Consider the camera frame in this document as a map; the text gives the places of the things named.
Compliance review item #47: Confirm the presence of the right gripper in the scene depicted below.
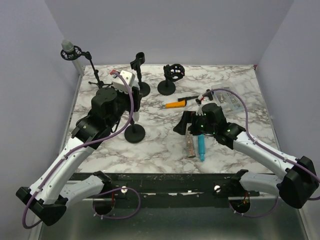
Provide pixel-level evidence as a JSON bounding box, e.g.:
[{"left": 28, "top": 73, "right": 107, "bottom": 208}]
[{"left": 173, "top": 110, "right": 216, "bottom": 136}]

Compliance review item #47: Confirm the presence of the round-base clip stand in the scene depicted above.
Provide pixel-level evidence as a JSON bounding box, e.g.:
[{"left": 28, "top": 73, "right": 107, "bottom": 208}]
[{"left": 130, "top": 52, "right": 151, "bottom": 98}]

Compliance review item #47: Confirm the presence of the glitter silver-head microphone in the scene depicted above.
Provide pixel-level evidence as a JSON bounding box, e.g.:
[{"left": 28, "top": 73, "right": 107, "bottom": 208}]
[{"left": 185, "top": 134, "right": 196, "bottom": 158}]

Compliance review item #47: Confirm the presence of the blue toy microphone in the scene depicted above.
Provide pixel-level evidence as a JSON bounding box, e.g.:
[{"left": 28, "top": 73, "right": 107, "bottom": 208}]
[{"left": 197, "top": 134, "right": 206, "bottom": 162}]

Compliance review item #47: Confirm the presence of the round-base shock-mount stand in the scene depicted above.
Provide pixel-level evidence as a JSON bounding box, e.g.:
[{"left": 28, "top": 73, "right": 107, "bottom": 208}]
[{"left": 157, "top": 63, "right": 185, "bottom": 96}]

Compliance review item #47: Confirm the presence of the white microphone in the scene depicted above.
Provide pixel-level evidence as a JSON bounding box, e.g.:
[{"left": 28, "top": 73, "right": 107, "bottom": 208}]
[
  {"left": 132, "top": 111, "right": 140, "bottom": 123},
  {"left": 60, "top": 39, "right": 84, "bottom": 77}
]

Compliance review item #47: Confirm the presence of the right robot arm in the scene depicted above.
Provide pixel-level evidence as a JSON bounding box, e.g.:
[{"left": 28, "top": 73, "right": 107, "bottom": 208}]
[{"left": 173, "top": 103, "right": 320, "bottom": 209}]

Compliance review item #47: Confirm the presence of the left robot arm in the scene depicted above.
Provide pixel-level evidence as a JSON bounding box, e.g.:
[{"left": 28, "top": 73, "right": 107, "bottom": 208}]
[{"left": 16, "top": 86, "right": 142, "bottom": 229}]

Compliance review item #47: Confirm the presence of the white microphone on tripod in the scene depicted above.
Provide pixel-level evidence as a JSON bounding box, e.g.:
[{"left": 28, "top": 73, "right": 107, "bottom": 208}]
[{"left": 60, "top": 39, "right": 84, "bottom": 77}]

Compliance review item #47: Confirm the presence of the clear plastic screw box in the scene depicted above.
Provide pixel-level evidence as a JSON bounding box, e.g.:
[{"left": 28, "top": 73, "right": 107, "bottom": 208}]
[{"left": 211, "top": 83, "right": 245, "bottom": 115}]

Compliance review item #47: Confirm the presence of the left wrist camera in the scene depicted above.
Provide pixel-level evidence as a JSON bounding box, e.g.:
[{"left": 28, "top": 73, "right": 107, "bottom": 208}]
[{"left": 110, "top": 70, "right": 140, "bottom": 94}]

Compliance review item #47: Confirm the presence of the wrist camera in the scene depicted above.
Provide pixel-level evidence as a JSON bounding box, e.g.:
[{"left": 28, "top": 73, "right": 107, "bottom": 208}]
[
  {"left": 110, "top": 70, "right": 140, "bottom": 94},
  {"left": 195, "top": 95, "right": 213, "bottom": 116}
]

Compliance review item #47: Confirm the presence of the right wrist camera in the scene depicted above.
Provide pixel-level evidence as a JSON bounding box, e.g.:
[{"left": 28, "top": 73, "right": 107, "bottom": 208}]
[{"left": 195, "top": 95, "right": 213, "bottom": 116}]

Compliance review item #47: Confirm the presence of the black front mounting rail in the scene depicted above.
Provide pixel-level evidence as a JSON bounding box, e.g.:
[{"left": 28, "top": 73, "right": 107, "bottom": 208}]
[{"left": 67, "top": 172, "right": 288, "bottom": 210}]

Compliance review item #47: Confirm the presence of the black tripod shock-mount stand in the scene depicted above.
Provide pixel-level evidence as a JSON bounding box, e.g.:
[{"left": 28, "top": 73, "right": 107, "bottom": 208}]
[{"left": 60, "top": 44, "right": 118, "bottom": 91}]

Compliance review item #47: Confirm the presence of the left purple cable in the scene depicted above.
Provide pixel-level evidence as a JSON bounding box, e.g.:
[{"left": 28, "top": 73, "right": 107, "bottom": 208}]
[{"left": 22, "top": 73, "right": 142, "bottom": 230}]

